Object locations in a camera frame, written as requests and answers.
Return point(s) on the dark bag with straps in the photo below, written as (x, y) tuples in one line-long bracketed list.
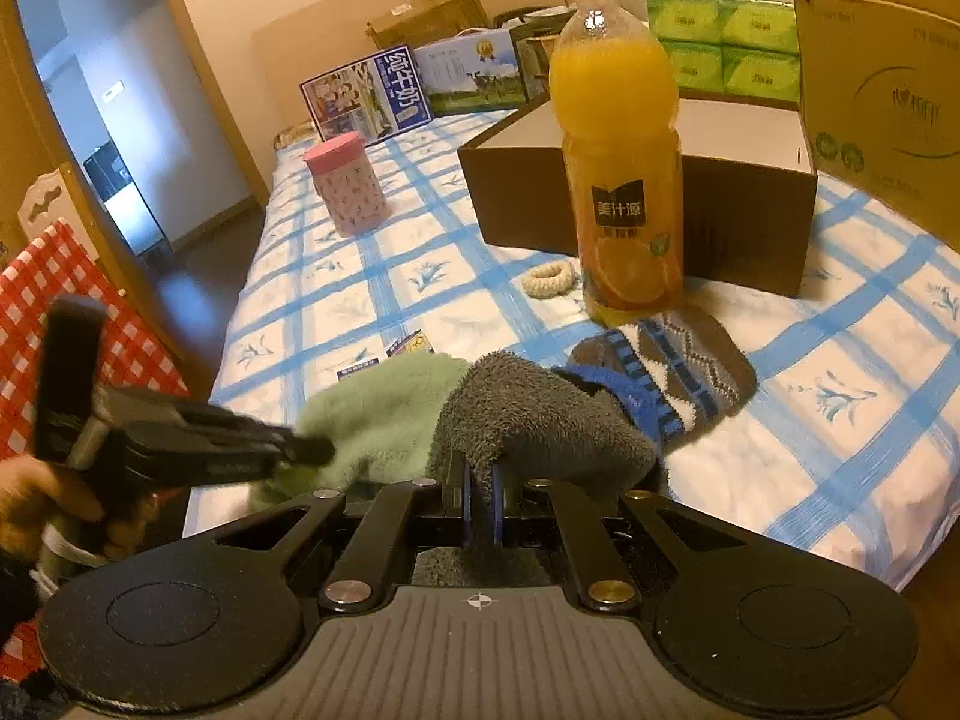
[(522, 23)]

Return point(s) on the green fluffy towel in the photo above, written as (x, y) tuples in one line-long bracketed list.
[(381, 423)]

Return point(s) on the orange juice bottle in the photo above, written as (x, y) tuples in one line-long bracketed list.
[(616, 100)]

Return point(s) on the blue checkered bed sheet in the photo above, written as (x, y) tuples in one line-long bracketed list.
[(849, 448)]

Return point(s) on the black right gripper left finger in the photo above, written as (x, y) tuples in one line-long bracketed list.
[(400, 522)]

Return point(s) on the red checkered cloth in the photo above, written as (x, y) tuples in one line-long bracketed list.
[(53, 265)]

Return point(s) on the large cardboard shipping box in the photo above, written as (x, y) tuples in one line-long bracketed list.
[(880, 101)]

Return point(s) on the lens wipe sachet strip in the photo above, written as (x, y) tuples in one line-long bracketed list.
[(415, 341)]

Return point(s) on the dark grey fluffy towel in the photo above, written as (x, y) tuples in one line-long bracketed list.
[(509, 412)]

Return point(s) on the person's left hand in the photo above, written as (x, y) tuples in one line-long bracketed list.
[(33, 490)]

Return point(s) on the brown patterned knit sock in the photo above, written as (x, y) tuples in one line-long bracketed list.
[(674, 375)]

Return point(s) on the wooden headboard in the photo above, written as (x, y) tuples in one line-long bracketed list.
[(325, 35)]

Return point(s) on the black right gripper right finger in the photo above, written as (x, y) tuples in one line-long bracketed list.
[(557, 519)]

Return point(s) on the blue milk carton box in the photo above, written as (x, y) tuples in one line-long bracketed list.
[(378, 97)]

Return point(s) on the brown open cardboard box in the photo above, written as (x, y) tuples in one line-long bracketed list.
[(748, 176)]

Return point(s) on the green tissue pack bundle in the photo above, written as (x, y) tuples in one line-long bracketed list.
[(746, 48)]

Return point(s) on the cow picture milk box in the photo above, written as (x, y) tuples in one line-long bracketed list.
[(476, 70)]

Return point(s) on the pink patterned canister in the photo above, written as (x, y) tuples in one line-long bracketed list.
[(344, 178)]

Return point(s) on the brown cardboard box behind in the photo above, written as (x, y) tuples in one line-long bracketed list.
[(421, 22)]

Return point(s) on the cream hair scrunchie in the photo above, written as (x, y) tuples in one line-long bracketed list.
[(549, 280)]

